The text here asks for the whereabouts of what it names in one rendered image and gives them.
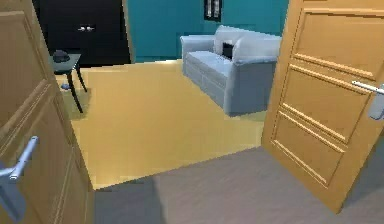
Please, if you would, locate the brown panelled room door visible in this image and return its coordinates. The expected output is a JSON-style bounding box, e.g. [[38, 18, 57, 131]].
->
[[0, 0, 96, 224]]

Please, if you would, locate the dark framed wall picture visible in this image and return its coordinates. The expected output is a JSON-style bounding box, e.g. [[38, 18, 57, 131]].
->
[[203, 0, 223, 23]]

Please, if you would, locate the small black cushion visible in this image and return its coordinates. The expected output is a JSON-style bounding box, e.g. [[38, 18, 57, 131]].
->
[[221, 41, 234, 61]]

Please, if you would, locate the silver lever door handle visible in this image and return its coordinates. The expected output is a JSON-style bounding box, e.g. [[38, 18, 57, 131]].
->
[[0, 135, 40, 224], [351, 80, 384, 121]]

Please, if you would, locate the black cupboard with silver knobs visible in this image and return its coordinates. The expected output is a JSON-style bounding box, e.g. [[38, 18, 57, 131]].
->
[[31, 0, 132, 67]]

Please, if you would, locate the dark side table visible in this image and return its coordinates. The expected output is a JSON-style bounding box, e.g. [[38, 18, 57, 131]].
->
[[49, 53, 89, 114]]

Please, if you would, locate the light grey sofa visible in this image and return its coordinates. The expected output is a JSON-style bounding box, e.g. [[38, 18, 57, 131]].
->
[[179, 25, 283, 117]]

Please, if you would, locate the orange panelled room door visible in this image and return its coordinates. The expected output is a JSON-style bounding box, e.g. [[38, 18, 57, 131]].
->
[[261, 0, 384, 214]]

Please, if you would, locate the dark grey round hat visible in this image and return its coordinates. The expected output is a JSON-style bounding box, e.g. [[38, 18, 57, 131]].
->
[[52, 49, 71, 64]]

